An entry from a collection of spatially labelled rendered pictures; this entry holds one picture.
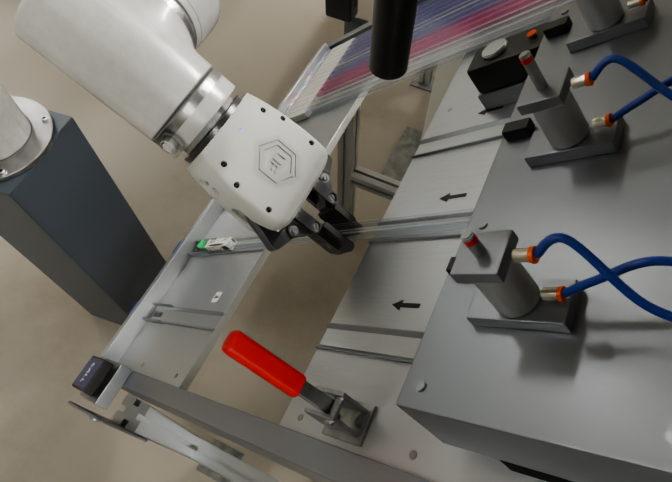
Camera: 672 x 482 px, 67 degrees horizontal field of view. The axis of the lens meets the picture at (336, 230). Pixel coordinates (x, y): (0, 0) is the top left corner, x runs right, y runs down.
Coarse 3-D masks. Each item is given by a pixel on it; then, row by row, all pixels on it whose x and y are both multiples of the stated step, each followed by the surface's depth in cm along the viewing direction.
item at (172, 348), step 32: (320, 128) 75; (224, 224) 75; (192, 256) 75; (224, 256) 67; (256, 256) 61; (192, 288) 67; (224, 288) 61; (160, 320) 66; (192, 320) 61; (224, 320) 57; (128, 352) 67; (160, 352) 61; (192, 352) 56
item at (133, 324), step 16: (320, 48) 96; (304, 80) 92; (288, 96) 89; (208, 208) 78; (208, 224) 77; (192, 240) 76; (176, 256) 74; (160, 272) 73; (176, 272) 74; (160, 288) 72; (144, 304) 70; (128, 320) 69; (144, 320) 70; (128, 336) 69; (112, 352) 67
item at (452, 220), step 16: (464, 208) 40; (336, 224) 51; (352, 224) 49; (368, 224) 48; (384, 224) 46; (400, 224) 44; (416, 224) 43; (432, 224) 41; (448, 224) 40; (464, 224) 40; (208, 240) 72; (240, 240) 64; (256, 240) 61; (304, 240) 55
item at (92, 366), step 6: (90, 360) 61; (96, 360) 60; (90, 366) 60; (96, 366) 59; (84, 372) 60; (90, 372) 59; (78, 378) 60; (84, 378) 59; (90, 378) 58; (78, 384) 59; (84, 384) 58
